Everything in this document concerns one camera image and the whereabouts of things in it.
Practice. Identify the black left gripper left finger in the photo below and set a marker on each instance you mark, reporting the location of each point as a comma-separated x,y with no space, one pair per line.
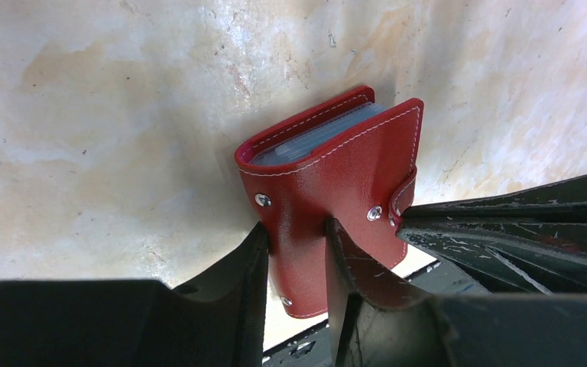
214,319

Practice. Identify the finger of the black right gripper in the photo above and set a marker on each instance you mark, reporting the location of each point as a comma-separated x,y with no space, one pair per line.
507,256
561,201

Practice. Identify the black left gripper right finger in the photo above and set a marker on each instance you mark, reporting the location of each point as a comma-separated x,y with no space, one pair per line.
445,330

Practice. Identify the red leather card holder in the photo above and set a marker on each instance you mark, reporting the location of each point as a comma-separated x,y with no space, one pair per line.
348,158

